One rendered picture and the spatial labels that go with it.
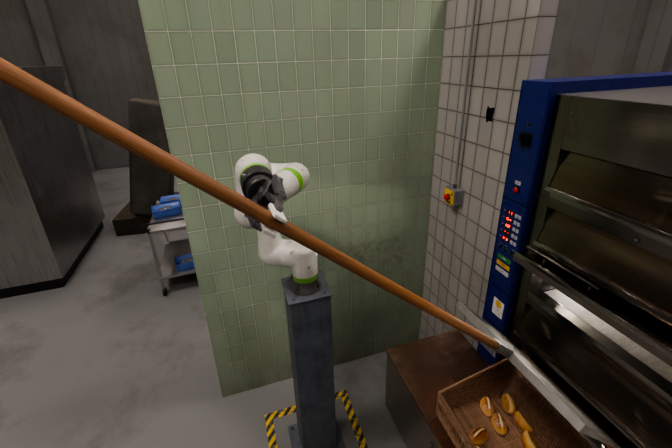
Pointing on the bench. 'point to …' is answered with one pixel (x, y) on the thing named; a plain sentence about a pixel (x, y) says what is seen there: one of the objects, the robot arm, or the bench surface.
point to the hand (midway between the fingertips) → (272, 220)
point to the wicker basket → (468, 390)
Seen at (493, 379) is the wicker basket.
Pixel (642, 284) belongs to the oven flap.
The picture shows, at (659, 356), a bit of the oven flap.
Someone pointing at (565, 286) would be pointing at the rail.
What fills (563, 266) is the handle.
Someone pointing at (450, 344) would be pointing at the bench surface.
